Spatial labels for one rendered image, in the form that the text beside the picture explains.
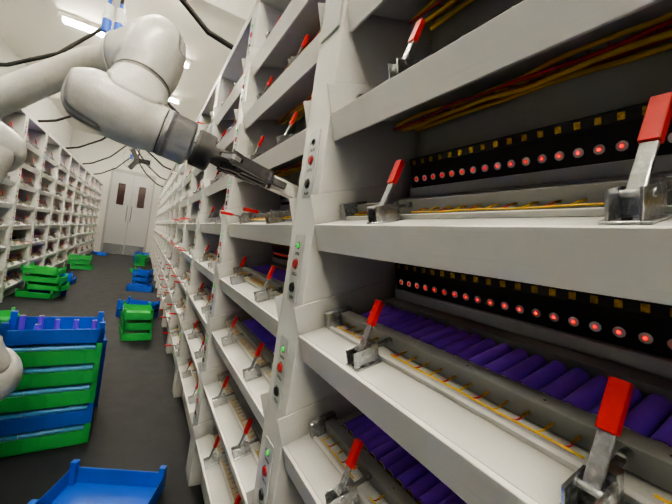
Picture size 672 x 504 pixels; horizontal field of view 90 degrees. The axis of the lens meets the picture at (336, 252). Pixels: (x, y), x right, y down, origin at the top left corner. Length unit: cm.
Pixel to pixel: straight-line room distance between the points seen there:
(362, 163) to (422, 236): 30
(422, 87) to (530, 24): 13
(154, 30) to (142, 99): 16
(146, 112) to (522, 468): 71
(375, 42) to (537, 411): 61
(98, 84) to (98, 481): 126
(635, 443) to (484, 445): 10
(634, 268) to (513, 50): 21
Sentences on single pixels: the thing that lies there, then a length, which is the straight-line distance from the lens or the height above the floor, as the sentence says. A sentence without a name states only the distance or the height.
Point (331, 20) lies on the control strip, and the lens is 74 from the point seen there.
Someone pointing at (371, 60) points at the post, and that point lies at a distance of 70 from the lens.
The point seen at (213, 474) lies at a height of 18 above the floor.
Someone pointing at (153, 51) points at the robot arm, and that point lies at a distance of 80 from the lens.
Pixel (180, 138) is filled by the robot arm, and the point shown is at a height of 106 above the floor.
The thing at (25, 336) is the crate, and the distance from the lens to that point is 166.
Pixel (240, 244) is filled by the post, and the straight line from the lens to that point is 126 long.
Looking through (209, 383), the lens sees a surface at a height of 37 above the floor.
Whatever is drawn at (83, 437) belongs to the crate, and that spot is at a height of 2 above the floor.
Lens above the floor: 89
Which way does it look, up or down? level
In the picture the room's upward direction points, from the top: 8 degrees clockwise
